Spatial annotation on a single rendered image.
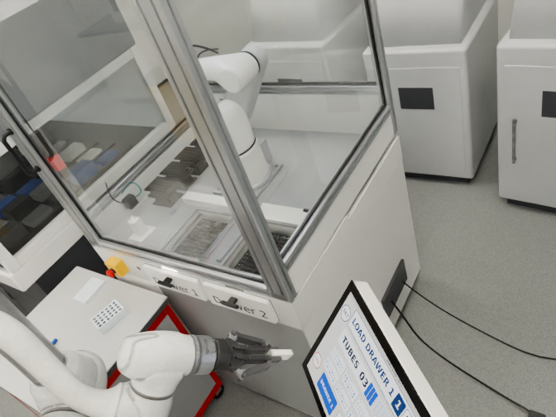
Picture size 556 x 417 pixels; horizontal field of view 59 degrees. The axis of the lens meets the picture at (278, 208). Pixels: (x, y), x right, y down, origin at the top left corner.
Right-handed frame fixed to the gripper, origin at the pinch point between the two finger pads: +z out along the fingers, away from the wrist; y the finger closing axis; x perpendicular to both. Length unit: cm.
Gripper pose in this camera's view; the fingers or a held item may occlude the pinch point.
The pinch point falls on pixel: (279, 354)
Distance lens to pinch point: 132.6
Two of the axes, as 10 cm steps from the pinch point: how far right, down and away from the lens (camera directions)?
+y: -2.7, -7.4, 6.1
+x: -5.2, 6.5, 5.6
